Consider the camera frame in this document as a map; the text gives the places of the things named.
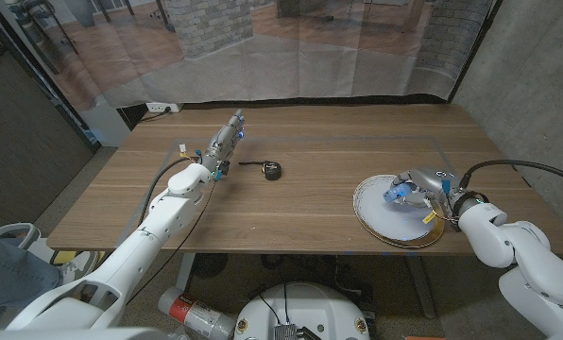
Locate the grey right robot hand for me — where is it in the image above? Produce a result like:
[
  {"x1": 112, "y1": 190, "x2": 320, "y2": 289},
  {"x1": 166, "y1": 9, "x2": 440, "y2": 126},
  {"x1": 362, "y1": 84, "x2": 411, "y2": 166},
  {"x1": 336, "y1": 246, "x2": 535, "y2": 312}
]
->
[{"x1": 390, "y1": 168, "x2": 465, "y2": 223}]

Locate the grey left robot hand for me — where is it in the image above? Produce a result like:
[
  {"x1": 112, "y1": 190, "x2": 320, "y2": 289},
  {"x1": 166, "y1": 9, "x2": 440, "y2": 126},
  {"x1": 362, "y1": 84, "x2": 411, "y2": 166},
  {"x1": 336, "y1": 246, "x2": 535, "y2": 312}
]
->
[{"x1": 199, "y1": 109, "x2": 246, "y2": 181}]

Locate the blue toy camera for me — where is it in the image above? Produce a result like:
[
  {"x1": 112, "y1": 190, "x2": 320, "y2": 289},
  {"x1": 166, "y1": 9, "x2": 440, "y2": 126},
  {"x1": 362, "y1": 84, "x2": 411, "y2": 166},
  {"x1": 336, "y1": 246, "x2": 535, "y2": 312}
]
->
[{"x1": 383, "y1": 182, "x2": 413, "y2": 204}]

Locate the black measuring tape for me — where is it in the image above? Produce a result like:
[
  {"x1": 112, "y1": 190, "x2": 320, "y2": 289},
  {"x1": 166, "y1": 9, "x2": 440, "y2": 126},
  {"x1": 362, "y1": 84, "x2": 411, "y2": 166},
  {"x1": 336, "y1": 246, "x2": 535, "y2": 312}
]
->
[{"x1": 237, "y1": 160, "x2": 283, "y2": 181}]

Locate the white power strip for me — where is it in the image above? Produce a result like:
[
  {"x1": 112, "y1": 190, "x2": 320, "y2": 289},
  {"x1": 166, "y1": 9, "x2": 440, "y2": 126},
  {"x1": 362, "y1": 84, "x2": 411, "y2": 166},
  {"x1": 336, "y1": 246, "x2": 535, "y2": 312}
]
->
[{"x1": 145, "y1": 101, "x2": 183, "y2": 113}]

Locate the printed room backdrop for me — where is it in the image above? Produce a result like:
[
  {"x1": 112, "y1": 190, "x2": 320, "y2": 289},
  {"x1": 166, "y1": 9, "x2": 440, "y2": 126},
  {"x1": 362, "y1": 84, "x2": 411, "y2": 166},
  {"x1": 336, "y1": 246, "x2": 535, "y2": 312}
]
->
[{"x1": 0, "y1": 0, "x2": 500, "y2": 112}]

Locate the grey table leg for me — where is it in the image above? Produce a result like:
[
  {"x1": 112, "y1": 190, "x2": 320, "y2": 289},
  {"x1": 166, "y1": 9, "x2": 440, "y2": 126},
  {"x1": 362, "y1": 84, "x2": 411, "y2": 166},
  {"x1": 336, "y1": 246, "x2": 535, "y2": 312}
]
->
[{"x1": 403, "y1": 254, "x2": 437, "y2": 320}]

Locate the black round fan under table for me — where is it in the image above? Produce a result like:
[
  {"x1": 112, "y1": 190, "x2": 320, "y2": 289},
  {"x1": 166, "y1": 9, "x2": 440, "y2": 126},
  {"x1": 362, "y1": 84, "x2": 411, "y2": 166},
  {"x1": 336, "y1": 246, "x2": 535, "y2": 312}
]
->
[{"x1": 191, "y1": 253, "x2": 230, "y2": 280}]

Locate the white table leg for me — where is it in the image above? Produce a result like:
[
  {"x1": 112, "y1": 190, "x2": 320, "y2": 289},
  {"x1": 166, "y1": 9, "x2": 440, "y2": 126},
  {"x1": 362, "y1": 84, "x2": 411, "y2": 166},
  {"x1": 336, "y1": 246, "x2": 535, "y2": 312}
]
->
[{"x1": 175, "y1": 253, "x2": 197, "y2": 292}]

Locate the white cylinder with red label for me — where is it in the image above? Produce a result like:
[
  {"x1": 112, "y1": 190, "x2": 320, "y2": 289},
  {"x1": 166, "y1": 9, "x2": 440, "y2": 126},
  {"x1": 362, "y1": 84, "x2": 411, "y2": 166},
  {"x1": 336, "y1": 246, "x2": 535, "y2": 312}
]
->
[{"x1": 157, "y1": 286, "x2": 238, "y2": 340}]

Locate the white robot torso base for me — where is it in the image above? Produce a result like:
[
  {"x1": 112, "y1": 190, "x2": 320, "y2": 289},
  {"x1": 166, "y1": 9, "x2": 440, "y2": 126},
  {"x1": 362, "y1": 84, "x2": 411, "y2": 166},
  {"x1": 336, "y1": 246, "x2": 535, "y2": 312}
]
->
[{"x1": 233, "y1": 281, "x2": 371, "y2": 340}]

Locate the white and yellow sneaker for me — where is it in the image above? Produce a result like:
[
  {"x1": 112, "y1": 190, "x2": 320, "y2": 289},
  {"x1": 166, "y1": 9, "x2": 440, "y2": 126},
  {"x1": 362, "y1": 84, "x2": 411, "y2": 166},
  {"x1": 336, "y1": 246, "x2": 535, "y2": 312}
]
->
[{"x1": 49, "y1": 249, "x2": 106, "y2": 284}]

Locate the dark perforated partition panel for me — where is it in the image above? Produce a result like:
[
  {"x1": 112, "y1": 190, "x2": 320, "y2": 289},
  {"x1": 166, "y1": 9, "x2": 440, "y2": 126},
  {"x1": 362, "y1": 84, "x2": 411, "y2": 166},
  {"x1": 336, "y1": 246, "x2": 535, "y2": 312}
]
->
[{"x1": 0, "y1": 8, "x2": 98, "y2": 235}]

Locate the white rounded floor object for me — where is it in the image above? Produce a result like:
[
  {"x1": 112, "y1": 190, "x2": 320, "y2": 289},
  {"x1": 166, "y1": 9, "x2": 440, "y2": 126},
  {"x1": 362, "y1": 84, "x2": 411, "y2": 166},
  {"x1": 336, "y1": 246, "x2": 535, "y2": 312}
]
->
[{"x1": 0, "y1": 222, "x2": 43, "y2": 251}]

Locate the person leg in jeans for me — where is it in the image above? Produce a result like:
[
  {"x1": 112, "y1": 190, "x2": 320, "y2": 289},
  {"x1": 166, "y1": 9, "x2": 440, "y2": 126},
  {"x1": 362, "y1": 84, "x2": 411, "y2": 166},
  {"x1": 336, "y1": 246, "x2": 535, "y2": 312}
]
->
[{"x1": 0, "y1": 229, "x2": 64, "y2": 327}]

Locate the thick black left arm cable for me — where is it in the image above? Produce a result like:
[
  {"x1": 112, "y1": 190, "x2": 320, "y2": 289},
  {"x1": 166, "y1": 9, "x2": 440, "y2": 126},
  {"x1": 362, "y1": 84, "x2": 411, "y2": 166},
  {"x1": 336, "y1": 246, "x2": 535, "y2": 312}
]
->
[{"x1": 139, "y1": 157, "x2": 202, "y2": 228}]

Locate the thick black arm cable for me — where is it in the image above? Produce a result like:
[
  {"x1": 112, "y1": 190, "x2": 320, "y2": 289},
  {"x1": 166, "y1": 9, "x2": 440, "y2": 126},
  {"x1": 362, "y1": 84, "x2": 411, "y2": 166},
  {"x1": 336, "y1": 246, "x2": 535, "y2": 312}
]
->
[
  {"x1": 458, "y1": 159, "x2": 563, "y2": 190},
  {"x1": 139, "y1": 157, "x2": 202, "y2": 228}
]

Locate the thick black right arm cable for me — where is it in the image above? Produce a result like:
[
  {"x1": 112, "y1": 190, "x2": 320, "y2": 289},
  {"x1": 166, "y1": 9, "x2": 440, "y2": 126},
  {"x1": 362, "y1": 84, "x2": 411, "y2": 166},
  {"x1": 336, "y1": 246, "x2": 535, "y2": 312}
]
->
[{"x1": 458, "y1": 159, "x2": 563, "y2": 190}]

